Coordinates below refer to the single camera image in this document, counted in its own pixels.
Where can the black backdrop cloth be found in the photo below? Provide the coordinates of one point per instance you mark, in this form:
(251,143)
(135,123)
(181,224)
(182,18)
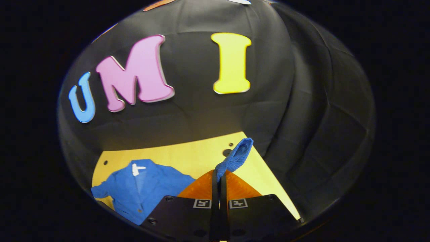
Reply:
(188,111)

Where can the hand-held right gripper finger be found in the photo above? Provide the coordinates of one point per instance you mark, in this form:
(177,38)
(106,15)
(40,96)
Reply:
(215,208)
(224,208)

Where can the blue button shirt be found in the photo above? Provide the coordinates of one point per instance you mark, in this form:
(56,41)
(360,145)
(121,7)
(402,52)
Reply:
(147,191)

